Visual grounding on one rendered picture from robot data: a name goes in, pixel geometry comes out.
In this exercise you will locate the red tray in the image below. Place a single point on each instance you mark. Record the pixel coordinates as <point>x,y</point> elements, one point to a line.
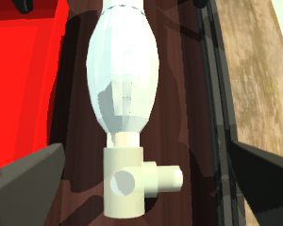
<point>26,82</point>

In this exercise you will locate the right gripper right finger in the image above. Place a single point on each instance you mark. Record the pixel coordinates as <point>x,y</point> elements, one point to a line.
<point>259,175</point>

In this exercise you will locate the white resuscitator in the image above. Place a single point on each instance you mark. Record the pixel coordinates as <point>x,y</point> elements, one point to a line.
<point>122,70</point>

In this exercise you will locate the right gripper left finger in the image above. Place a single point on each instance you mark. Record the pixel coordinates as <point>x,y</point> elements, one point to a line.
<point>29,185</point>

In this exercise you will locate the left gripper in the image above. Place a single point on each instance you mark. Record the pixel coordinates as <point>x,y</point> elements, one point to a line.
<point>26,6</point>

